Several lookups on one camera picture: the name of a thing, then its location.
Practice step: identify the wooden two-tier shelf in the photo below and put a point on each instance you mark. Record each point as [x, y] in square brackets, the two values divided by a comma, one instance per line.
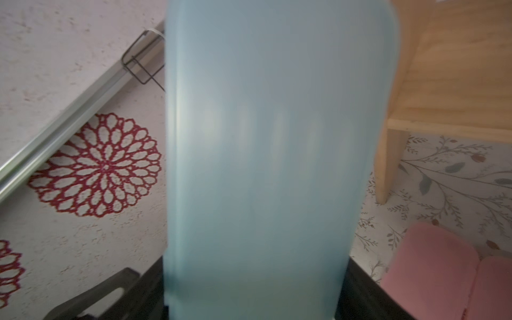
[453, 78]

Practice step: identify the black wire wall rack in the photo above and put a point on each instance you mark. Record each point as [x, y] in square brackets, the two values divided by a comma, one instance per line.
[144, 58]

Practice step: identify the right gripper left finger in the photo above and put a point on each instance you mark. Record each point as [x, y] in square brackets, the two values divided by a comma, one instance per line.
[142, 297]

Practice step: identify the pink pencil case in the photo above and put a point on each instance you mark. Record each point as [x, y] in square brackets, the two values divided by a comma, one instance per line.
[491, 293]
[432, 273]

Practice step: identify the light blue pencil case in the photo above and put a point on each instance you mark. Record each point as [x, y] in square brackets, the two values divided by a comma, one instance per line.
[273, 114]

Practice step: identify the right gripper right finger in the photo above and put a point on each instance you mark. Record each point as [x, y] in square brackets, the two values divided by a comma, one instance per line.
[362, 298]

